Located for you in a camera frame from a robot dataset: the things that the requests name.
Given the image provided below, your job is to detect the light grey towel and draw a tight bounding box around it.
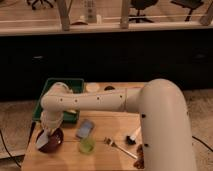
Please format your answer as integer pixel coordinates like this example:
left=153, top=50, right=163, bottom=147
left=36, top=131, right=49, bottom=149

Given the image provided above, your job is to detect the black office chair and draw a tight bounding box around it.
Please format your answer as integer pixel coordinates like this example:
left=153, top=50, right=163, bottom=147
left=129, top=0, right=158, bottom=23

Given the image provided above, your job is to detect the small green cup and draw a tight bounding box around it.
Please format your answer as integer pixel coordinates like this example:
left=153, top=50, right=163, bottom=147
left=79, top=137, right=95, bottom=154

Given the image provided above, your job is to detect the brown grape bunch toy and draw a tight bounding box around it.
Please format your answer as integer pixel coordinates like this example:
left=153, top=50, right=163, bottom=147
left=133, top=145, right=144, bottom=169

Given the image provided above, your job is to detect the dark purple bowl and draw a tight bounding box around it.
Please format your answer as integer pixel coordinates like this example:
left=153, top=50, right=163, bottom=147
left=36, top=128, right=64, bottom=153

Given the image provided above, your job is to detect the green plastic tray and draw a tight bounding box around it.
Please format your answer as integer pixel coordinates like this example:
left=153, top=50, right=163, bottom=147
left=33, top=78, right=84, bottom=124

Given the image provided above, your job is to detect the blue sponge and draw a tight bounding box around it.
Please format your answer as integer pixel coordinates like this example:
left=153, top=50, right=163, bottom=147
left=76, top=119, right=94, bottom=139

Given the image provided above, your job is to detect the cream round object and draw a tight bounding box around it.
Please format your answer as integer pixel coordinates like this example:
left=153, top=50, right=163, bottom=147
left=86, top=83, right=100, bottom=93

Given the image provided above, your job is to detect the white handled black brush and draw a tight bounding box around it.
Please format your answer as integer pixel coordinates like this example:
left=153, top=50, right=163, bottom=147
left=126, top=127, right=141, bottom=145

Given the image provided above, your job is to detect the dark round object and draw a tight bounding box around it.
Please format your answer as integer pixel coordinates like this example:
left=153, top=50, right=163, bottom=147
left=104, top=86, right=115, bottom=91

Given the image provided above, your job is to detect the black cable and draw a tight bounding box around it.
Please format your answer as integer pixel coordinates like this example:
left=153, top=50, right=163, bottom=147
left=0, top=129, right=23, bottom=169

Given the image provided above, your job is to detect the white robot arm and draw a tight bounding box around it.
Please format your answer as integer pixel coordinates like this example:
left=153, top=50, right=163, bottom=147
left=40, top=79, right=197, bottom=171

